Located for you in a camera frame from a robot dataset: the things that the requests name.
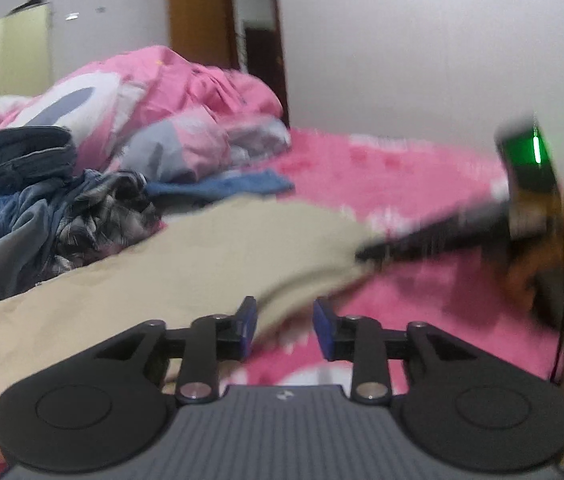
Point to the pale yellow wardrobe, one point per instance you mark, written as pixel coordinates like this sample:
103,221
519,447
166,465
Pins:
6,60

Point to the beige pants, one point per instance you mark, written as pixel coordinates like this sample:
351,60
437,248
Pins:
161,270

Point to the wooden door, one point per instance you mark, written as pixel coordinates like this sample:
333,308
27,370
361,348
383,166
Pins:
196,20

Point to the dark blue jeans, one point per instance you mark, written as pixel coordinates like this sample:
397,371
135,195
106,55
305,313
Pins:
21,152

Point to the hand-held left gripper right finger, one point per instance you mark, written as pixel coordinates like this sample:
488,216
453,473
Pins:
323,327

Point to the plaid shirt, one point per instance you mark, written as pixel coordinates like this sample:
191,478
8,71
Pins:
111,215

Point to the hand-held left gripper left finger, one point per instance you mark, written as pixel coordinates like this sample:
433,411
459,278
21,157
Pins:
248,327

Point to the pink quilt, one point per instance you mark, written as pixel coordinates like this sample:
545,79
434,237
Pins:
161,95

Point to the light blue jeans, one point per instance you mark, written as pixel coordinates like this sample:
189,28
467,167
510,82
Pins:
1,230

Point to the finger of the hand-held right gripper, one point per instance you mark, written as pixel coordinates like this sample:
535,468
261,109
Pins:
442,237

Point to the blue cloth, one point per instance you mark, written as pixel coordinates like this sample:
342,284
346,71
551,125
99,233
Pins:
242,185

